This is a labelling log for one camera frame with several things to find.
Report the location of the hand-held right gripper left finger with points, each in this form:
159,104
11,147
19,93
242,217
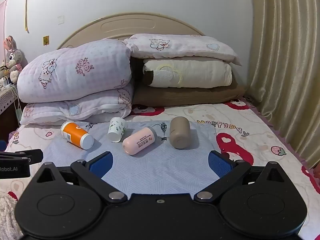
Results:
101,164

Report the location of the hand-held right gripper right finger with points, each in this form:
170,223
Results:
221,164

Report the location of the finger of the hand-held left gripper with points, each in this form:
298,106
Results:
22,154

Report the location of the white paper cup green print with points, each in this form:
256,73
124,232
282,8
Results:
117,128

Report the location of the orange cup with white base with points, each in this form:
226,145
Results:
75,133

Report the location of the pink cup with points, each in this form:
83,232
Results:
138,141

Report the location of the taupe cup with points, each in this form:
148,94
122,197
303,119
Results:
179,131

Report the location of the printed cartoon bed sheet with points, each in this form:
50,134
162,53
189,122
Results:
252,132

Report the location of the white fluffy cloth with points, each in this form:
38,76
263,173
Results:
7,215

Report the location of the bedside table with patterned cloth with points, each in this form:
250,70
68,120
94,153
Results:
6,100

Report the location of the light blue patterned mat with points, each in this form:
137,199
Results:
162,171

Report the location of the brown pillow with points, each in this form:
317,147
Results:
190,96

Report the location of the pink printed folded quilt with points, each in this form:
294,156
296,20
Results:
75,80

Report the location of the cream pillow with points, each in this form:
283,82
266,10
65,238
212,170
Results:
200,75

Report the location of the grey plush rabbit toy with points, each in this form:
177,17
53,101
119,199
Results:
12,57

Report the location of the beige pleated curtain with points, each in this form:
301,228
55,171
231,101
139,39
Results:
285,62

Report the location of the pink bear print pillow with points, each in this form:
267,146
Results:
185,47

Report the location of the beige bed headboard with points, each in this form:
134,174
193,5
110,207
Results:
130,25

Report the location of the yellow tape strip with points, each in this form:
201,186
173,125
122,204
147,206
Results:
26,7

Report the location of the yellow wall hook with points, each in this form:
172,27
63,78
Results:
46,40

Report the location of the white wall switch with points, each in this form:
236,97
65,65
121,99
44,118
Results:
60,20

